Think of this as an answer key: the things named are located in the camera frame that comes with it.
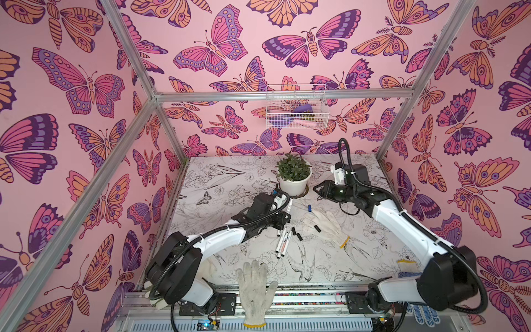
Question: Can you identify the striped glove left edge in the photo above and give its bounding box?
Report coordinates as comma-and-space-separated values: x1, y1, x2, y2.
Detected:
144, 284, 171, 310

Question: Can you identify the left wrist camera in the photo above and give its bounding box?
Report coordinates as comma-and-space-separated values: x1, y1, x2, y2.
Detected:
271, 188, 287, 203

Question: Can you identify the white wire wall basket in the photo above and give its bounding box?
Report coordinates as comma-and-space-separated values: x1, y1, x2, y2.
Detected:
264, 89, 330, 131

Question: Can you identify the small circuit board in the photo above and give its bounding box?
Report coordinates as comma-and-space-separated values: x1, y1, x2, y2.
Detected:
196, 320, 219, 331

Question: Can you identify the blue dotted glove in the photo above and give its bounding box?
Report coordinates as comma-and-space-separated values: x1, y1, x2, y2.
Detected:
407, 304, 441, 328

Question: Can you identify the white glove on table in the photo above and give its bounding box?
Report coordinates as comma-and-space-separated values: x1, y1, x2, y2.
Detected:
302, 210, 350, 248

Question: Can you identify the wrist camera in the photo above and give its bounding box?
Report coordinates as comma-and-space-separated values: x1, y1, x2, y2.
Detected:
330, 162, 354, 185
271, 188, 287, 203

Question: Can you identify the white glove front edge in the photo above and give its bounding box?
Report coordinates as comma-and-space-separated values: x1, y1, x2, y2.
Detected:
236, 260, 278, 329

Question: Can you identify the white marker cluster left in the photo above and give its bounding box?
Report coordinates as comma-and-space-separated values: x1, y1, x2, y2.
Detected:
275, 228, 287, 255

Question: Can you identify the white potted green plant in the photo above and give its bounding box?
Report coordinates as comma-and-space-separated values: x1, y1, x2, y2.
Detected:
277, 154, 313, 197

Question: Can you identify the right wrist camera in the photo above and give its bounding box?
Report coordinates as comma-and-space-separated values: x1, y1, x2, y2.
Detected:
330, 162, 354, 185

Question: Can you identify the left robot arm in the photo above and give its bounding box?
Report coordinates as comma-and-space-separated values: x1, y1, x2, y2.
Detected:
146, 190, 291, 307

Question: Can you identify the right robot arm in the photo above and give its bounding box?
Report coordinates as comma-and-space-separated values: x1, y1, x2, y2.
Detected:
313, 180, 489, 314

